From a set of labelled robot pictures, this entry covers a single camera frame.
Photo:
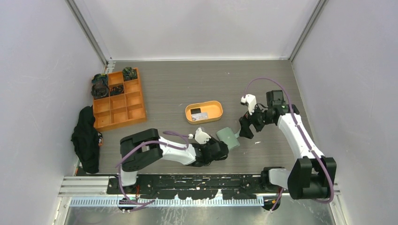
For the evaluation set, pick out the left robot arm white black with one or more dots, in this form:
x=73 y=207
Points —
x=146 y=147

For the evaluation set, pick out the aluminium frame rail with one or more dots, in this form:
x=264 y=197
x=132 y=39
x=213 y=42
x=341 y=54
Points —
x=319 y=7
x=83 y=17

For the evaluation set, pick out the dark item middle compartment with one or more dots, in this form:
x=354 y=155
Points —
x=117 y=90

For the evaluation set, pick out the aluminium frame rail right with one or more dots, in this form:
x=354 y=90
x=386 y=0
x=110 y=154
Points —
x=319 y=7

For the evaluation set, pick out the orange oval tray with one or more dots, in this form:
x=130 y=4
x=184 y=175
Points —
x=213 y=108

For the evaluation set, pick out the white slotted cable duct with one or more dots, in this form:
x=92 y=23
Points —
x=118 y=201

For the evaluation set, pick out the dark rolled item left lower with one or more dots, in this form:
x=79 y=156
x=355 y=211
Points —
x=99 y=91

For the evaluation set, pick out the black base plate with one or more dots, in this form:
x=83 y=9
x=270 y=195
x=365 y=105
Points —
x=195 y=186

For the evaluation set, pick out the white grey card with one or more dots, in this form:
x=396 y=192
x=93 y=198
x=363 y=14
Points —
x=199 y=116

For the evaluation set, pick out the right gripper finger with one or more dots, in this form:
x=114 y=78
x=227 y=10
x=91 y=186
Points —
x=246 y=132
x=243 y=121

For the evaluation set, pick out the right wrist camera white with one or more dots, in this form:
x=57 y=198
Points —
x=250 y=101

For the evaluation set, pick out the dark rolled item left upper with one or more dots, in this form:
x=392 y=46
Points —
x=100 y=78

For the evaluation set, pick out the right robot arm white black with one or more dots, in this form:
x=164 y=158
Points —
x=312 y=176

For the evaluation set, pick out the orange compartment organizer box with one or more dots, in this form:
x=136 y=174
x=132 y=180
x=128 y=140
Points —
x=122 y=110

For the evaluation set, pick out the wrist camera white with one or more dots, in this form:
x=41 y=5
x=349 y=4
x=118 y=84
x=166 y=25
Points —
x=250 y=101
x=200 y=136

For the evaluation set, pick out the dark rolled item top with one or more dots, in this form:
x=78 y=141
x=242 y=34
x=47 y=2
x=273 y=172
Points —
x=129 y=73

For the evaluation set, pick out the green card holder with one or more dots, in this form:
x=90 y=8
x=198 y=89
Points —
x=229 y=137

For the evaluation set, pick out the small black card in tray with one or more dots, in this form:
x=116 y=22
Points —
x=195 y=110

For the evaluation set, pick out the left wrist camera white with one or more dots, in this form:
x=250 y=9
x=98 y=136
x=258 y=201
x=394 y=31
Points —
x=200 y=136

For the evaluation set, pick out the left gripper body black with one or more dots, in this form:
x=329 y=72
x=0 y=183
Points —
x=211 y=141

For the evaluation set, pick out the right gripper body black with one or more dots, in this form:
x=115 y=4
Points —
x=259 y=118

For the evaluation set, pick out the dark rolled item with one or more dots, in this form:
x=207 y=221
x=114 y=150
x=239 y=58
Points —
x=99 y=91
x=100 y=78
x=129 y=73

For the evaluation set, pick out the black cloth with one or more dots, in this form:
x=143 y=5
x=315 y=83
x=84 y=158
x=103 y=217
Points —
x=86 y=141

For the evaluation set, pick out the aluminium frame rail left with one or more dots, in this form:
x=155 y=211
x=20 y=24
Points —
x=83 y=17

